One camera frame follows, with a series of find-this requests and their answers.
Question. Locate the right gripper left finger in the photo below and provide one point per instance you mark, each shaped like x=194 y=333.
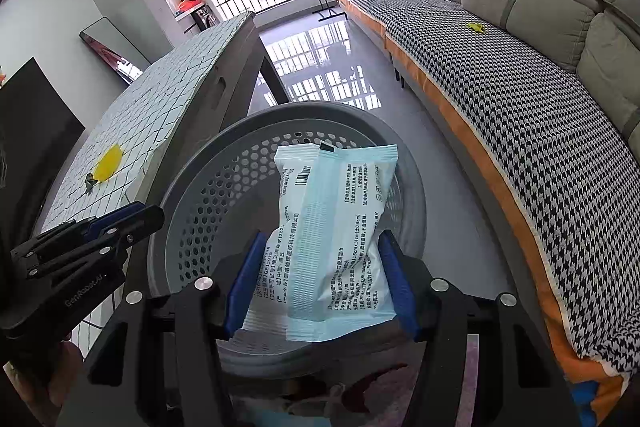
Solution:
x=157 y=362

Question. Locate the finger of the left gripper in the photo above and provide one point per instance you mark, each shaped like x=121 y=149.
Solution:
x=72 y=234
x=138 y=227

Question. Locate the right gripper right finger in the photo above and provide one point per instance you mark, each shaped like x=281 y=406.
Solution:
x=517 y=380

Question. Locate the grey wrapper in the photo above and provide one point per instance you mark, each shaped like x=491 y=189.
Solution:
x=90 y=182

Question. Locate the yellow plastic lid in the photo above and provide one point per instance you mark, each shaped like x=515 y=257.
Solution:
x=108 y=164

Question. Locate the light blue wipes packet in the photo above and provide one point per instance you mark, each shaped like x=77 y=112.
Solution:
x=322 y=276

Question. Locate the person's left hand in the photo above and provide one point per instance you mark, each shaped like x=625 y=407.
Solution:
x=45 y=401

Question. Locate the white grid tablecloth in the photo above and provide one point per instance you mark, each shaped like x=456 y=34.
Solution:
x=140 y=121

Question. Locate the grey perforated laundry basket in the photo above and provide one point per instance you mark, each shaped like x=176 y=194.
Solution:
x=228 y=191

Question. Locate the black television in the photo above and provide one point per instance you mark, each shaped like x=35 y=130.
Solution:
x=38 y=132

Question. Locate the leaning floor mirror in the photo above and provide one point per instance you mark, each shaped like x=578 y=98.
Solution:
x=115 y=50

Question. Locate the red item on shelf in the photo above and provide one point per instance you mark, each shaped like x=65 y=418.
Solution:
x=186 y=5

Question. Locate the houndstooth sofa cover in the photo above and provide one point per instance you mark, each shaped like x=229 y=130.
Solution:
x=573 y=207

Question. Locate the small yellow toy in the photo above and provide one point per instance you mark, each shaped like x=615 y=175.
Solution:
x=476 y=27

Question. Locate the grey sectional sofa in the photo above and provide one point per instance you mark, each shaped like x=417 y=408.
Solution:
x=544 y=67

